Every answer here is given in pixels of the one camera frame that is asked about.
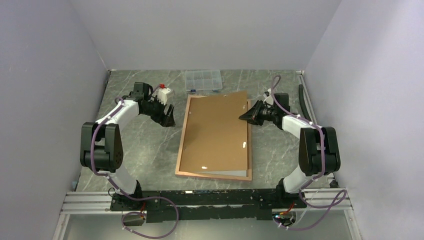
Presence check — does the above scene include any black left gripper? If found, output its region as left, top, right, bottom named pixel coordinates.
left=142, top=95, right=176, bottom=127

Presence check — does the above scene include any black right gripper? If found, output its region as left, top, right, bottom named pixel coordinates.
left=238, top=99, right=277, bottom=127

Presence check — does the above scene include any pink wooden picture frame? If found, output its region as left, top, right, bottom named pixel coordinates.
left=174, top=95, right=253, bottom=182

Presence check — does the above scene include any aluminium rail frame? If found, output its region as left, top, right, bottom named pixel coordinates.
left=62, top=70, right=351, bottom=240

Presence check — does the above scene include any seascape photo print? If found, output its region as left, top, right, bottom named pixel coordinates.
left=198, top=170, right=248, bottom=177

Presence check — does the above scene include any black corrugated hose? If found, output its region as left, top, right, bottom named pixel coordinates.
left=298, top=83, right=312, bottom=122

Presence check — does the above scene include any clear plastic compartment box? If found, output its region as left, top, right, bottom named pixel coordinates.
left=184, top=69, right=223, bottom=92

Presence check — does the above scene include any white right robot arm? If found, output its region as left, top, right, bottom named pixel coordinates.
left=239, top=92, right=341, bottom=208

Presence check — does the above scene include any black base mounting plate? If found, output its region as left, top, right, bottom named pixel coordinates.
left=110, top=186, right=306, bottom=223

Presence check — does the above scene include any brown frame backing board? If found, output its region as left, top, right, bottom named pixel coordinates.
left=178, top=90, right=249, bottom=173

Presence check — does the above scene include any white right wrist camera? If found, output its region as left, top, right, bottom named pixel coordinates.
left=263, top=91, right=274, bottom=106

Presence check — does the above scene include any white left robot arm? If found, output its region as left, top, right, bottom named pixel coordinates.
left=80, top=82, right=176, bottom=210

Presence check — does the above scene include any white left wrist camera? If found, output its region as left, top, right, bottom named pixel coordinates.
left=155, top=83, right=175, bottom=105

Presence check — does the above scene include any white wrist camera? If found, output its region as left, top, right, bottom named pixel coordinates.
left=263, top=91, right=274, bottom=106
left=155, top=83, right=175, bottom=105

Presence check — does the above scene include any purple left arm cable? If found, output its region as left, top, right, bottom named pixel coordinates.
left=90, top=96, right=180, bottom=240

